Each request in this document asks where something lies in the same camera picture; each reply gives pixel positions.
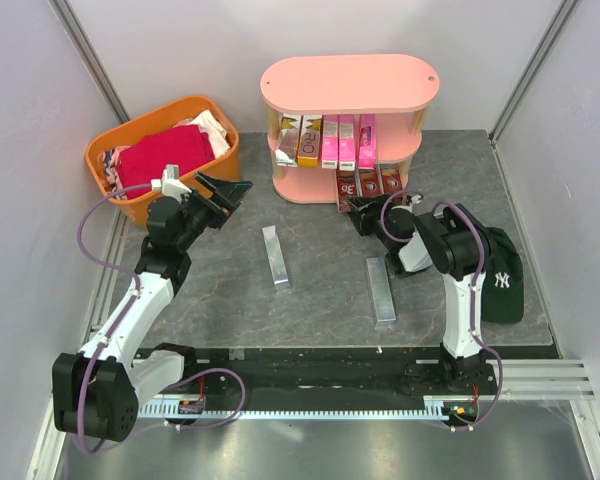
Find orange plastic basket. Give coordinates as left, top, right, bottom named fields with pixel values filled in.
left=85, top=95, right=241, bottom=227

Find white and patterned cloths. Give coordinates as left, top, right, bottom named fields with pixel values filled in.
left=98, top=110, right=230, bottom=192

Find red 3D toothpaste box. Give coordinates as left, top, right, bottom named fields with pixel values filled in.
left=378, top=164, right=404, bottom=195
left=336, top=170, right=358, bottom=213

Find pink toothpaste box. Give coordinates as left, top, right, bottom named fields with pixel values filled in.
left=358, top=114, right=377, bottom=170
left=338, top=114, right=356, bottom=171
left=320, top=115, right=339, bottom=169

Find pink three-tier shelf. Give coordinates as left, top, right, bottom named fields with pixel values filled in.
left=260, top=54, right=440, bottom=205

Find orange R.O toothpaste box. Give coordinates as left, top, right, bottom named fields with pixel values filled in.
left=296, top=115, right=322, bottom=168

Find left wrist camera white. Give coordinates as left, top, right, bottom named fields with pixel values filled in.
left=151, top=164, right=193, bottom=201

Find silver toothpaste box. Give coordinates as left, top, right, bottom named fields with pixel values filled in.
left=366, top=257, right=397, bottom=328
left=262, top=225, right=291, bottom=289

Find red folded cloth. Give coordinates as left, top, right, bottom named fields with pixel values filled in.
left=116, top=125, right=215, bottom=188

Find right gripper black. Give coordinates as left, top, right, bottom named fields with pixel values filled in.
left=345, top=192, right=395, bottom=251

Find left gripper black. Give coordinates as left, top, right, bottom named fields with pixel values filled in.
left=175, top=172, right=252, bottom=251

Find grey slotted cable duct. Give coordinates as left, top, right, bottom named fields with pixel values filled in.
left=137, top=395, right=478, bottom=421

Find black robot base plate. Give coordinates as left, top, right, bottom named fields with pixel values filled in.
left=158, top=343, right=498, bottom=397

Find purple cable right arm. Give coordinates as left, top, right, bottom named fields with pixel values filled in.
left=379, top=189, right=505, bottom=434

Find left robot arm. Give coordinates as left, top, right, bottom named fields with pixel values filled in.
left=52, top=165, right=253, bottom=455

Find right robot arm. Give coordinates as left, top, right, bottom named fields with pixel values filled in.
left=344, top=191, right=492, bottom=394

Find dark green baseball cap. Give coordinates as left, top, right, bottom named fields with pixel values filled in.
left=481, top=227, right=525, bottom=324

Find dark red toothpaste box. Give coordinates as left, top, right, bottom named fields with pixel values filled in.
left=357, top=169, right=383, bottom=198

